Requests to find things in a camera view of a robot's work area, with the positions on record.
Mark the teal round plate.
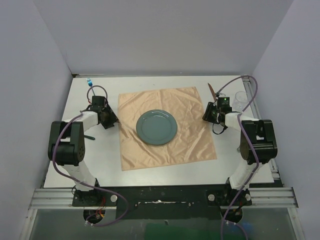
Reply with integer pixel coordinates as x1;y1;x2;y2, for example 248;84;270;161
135;109;178;146

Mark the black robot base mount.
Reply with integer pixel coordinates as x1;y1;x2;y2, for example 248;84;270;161
71;184;252;223

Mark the gold fork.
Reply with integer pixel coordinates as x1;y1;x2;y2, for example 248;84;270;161
84;135;96;141

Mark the clear drinking glass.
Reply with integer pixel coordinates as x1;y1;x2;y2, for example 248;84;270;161
232;91;249;112

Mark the blue fork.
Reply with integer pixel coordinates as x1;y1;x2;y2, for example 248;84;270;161
86;77;96;96

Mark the peach satin cloth napkin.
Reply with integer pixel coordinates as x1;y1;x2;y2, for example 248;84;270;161
118;86;217;171

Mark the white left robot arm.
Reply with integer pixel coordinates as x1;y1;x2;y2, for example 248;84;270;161
47;95;119;206

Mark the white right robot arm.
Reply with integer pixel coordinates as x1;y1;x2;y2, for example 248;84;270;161
202;96;278;205

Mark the copper table knife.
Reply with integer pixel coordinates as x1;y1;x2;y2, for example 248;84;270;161
207;83;218;104

